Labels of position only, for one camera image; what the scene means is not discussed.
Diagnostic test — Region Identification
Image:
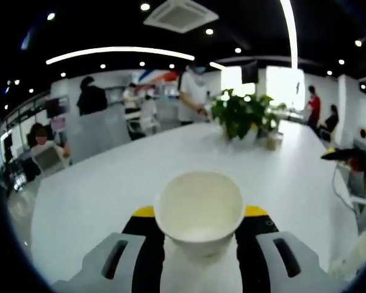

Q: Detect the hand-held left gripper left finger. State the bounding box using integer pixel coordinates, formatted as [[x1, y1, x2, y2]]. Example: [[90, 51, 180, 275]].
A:
[[51, 204, 165, 293]]

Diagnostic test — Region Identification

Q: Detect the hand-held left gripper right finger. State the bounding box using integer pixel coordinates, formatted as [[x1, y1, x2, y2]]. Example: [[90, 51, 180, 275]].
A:
[[234, 204, 347, 293]]

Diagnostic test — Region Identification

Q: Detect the small beige jar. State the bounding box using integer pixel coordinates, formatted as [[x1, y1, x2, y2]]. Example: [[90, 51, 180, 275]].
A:
[[262, 136, 278, 151]]

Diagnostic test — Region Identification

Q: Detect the white table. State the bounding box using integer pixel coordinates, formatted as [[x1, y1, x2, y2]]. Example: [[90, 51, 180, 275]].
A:
[[30, 120, 362, 293]]

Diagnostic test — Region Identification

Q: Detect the white plant pot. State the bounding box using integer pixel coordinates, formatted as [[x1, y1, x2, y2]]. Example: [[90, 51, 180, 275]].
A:
[[240, 128, 259, 142]]

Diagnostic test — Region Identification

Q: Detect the green potted plant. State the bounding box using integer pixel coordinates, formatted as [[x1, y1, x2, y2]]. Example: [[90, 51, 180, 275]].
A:
[[212, 89, 286, 140]]

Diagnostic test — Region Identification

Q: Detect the black hanging monitor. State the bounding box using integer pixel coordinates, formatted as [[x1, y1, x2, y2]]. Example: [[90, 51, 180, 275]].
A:
[[241, 60, 259, 84]]

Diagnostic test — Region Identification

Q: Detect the long ceiling light strip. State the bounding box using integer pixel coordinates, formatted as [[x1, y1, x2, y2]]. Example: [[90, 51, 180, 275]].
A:
[[279, 0, 299, 70]]

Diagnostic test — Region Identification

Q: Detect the grey office partition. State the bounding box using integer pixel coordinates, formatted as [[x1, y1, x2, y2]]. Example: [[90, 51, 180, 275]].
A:
[[65, 106, 132, 162]]

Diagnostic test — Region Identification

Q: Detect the ceiling air conditioner vent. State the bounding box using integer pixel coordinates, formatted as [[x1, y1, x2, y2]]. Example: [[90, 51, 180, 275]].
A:
[[143, 0, 220, 34]]

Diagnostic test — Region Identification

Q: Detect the curved ceiling light strip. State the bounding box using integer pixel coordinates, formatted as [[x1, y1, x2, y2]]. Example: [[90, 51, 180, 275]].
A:
[[45, 46, 226, 70]]

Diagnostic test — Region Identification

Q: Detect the white cable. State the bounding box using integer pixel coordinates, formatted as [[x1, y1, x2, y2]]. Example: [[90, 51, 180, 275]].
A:
[[332, 164, 366, 211]]

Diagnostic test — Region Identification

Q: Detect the dark wall screen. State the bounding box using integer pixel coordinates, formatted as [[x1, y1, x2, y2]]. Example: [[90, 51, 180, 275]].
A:
[[45, 97, 70, 118]]

